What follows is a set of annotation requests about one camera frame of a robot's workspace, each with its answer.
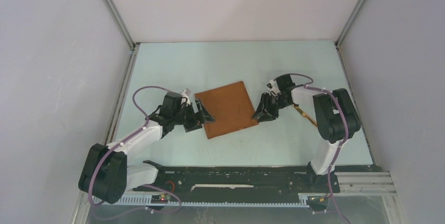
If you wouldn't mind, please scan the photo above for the orange cloth napkin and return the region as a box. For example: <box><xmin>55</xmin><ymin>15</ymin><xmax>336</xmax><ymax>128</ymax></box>
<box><xmin>195</xmin><ymin>81</ymin><xmax>259</xmax><ymax>139</ymax></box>

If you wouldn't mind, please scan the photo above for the aluminium frame rail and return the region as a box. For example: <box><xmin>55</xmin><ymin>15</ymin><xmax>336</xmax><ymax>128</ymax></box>
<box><xmin>113</xmin><ymin>166</ymin><xmax>406</xmax><ymax>223</ymax></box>

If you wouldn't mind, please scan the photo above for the gold knife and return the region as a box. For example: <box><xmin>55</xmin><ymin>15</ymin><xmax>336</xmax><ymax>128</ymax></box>
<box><xmin>293</xmin><ymin>104</ymin><xmax>317</xmax><ymax>127</ymax></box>

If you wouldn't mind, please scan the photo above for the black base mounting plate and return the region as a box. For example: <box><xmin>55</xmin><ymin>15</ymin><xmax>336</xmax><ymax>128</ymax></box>
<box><xmin>153</xmin><ymin>166</ymin><xmax>340</xmax><ymax>205</ymax></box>

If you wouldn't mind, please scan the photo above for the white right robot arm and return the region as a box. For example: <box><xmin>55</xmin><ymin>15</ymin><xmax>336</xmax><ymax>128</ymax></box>
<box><xmin>252</xmin><ymin>73</ymin><xmax>361</xmax><ymax>191</ymax></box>

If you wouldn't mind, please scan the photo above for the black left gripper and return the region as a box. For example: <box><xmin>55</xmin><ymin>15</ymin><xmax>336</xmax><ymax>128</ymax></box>
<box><xmin>172</xmin><ymin>99</ymin><xmax>215</xmax><ymax>133</ymax></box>

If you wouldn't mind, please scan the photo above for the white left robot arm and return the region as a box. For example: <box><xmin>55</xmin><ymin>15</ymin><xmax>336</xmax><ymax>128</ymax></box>
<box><xmin>78</xmin><ymin>92</ymin><xmax>215</xmax><ymax>204</ymax></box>

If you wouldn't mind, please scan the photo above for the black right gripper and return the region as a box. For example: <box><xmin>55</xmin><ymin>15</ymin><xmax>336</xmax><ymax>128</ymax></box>
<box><xmin>252</xmin><ymin>91</ymin><xmax>291</xmax><ymax>123</ymax></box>

